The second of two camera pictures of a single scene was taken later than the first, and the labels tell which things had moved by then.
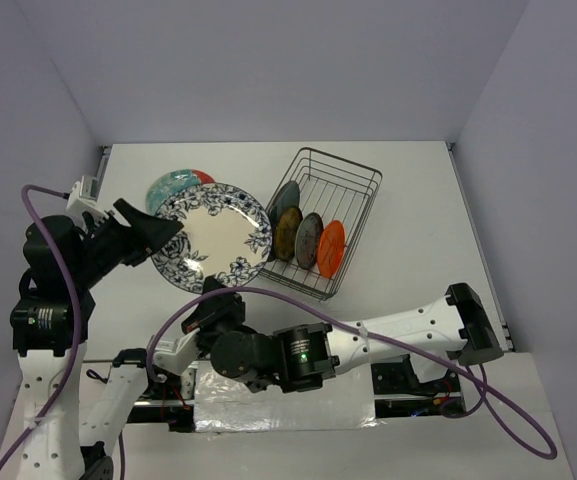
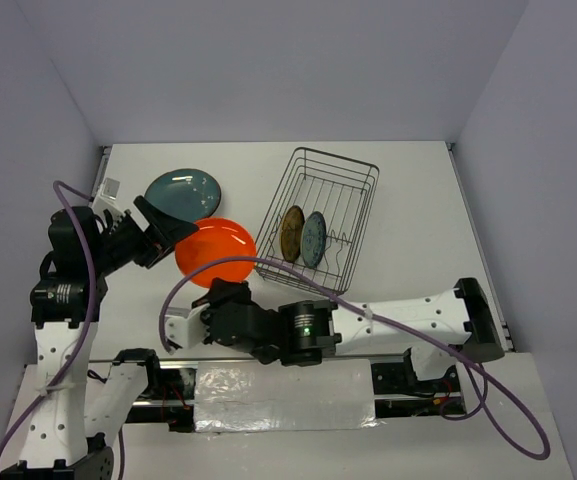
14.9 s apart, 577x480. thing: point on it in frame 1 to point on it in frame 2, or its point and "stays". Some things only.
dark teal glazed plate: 289,196 to 189,193
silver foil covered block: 223,402 stays
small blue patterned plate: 308,240 stays
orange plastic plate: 330,251 to 217,238
